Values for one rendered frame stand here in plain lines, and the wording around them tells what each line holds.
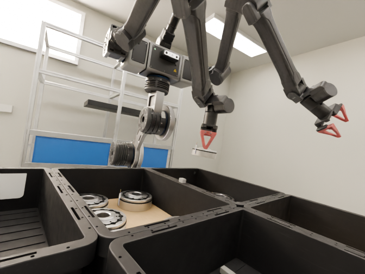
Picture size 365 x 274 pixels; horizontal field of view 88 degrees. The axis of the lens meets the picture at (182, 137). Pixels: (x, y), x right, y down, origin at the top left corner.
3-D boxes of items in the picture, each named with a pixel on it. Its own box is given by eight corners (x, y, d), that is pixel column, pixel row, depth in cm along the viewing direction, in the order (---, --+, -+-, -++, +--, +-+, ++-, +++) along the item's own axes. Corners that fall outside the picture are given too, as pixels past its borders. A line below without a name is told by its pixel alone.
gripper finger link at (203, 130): (212, 150, 82) (216, 129, 82) (214, 150, 74) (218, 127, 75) (196, 147, 82) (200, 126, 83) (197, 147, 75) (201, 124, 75)
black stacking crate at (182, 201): (43, 211, 51) (50, 169, 51) (140, 199, 71) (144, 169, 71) (88, 344, 21) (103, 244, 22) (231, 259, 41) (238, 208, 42)
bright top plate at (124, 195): (113, 193, 59) (114, 191, 59) (141, 191, 66) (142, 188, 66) (128, 204, 52) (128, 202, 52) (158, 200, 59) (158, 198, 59)
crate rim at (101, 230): (48, 176, 51) (49, 167, 51) (144, 174, 71) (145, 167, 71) (100, 261, 21) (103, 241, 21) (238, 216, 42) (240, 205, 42)
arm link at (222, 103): (203, 84, 79) (192, 98, 76) (222, 78, 69) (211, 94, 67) (218, 105, 84) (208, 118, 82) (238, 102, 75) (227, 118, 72)
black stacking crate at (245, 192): (141, 199, 71) (145, 169, 71) (194, 192, 91) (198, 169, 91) (232, 259, 42) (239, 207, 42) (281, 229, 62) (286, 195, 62)
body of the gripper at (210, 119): (214, 132, 85) (217, 116, 85) (217, 130, 74) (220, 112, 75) (200, 130, 85) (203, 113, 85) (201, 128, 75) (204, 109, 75)
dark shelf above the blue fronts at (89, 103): (83, 106, 248) (83, 102, 248) (163, 122, 313) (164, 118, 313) (87, 104, 210) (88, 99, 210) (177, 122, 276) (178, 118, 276)
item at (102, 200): (62, 197, 50) (62, 194, 50) (100, 193, 57) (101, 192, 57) (70, 211, 43) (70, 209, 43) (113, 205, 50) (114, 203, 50)
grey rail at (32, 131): (25, 133, 189) (26, 128, 189) (171, 149, 281) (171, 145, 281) (24, 134, 180) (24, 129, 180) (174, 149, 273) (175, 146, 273)
